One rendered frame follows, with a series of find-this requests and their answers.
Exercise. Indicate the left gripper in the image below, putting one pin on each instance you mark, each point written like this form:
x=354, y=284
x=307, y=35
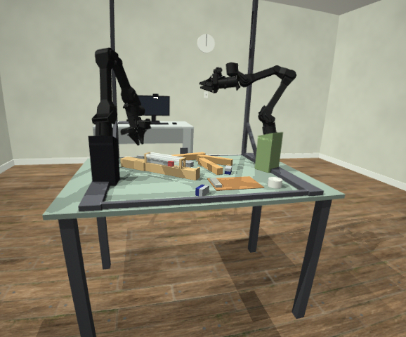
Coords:
x=214, y=82

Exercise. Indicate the brown flat board with grey clip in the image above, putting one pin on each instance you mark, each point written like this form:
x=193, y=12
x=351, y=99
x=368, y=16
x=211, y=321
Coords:
x=234, y=183

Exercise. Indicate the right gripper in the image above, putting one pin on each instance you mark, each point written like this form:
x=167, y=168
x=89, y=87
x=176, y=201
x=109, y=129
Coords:
x=139, y=133

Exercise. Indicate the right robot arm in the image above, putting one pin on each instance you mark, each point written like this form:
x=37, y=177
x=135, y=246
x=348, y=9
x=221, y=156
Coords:
x=108, y=59

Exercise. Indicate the clear rectangular channel cover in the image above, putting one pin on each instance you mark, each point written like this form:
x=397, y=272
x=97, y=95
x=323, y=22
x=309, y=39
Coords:
x=163, y=160

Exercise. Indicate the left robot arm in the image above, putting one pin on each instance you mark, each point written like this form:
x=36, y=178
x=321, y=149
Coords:
x=287, y=76

